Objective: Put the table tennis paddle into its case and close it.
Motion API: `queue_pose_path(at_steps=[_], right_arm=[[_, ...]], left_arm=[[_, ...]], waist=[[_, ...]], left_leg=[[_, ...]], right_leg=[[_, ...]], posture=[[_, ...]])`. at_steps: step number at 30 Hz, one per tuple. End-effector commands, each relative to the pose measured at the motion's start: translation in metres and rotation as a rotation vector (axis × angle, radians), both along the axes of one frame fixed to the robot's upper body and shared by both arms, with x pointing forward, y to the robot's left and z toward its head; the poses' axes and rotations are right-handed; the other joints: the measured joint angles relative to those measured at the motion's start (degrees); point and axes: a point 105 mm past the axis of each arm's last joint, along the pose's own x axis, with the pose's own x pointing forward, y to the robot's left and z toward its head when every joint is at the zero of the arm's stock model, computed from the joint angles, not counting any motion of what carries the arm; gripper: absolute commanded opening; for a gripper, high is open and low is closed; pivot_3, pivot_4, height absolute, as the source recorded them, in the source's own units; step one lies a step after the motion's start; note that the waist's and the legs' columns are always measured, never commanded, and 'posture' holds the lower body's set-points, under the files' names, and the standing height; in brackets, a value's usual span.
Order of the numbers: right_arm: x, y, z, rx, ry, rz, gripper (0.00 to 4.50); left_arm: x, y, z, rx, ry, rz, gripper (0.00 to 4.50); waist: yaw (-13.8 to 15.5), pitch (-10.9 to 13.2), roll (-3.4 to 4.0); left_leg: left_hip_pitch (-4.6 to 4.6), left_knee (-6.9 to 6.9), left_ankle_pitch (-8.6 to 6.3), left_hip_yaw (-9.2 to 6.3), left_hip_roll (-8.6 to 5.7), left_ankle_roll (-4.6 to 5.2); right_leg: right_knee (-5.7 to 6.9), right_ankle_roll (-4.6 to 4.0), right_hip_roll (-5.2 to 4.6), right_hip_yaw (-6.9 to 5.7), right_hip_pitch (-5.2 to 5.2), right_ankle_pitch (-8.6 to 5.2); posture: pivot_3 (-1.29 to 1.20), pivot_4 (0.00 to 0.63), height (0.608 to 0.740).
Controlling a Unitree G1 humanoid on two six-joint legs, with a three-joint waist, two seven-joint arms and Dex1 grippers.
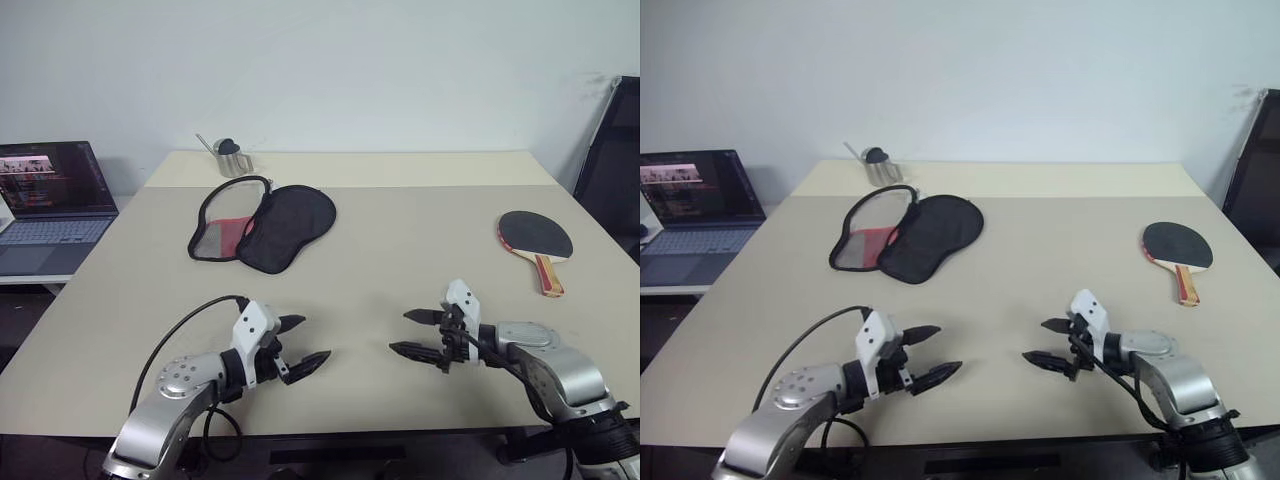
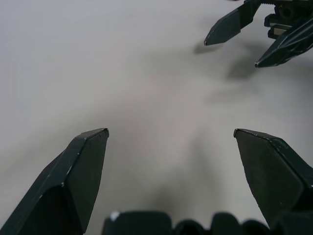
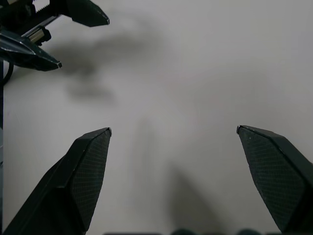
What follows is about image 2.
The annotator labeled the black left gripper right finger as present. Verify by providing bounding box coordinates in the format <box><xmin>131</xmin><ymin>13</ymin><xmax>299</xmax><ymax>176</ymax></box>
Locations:
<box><xmin>233</xmin><ymin>128</ymin><xmax>313</xmax><ymax>228</ymax></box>

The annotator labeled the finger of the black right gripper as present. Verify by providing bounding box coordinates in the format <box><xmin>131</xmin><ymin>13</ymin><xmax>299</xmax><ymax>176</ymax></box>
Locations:
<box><xmin>254</xmin><ymin>13</ymin><xmax>313</xmax><ymax>69</ymax></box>
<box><xmin>203</xmin><ymin>0</ymin><xmax>264</xmax><ymax>47</ymax></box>

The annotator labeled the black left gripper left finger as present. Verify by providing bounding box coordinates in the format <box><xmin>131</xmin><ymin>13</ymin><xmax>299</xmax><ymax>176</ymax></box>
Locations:
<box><xmin>0</xmin><ymin>127</ymin><xmax>110</xmax><ymax>235</ymax></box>

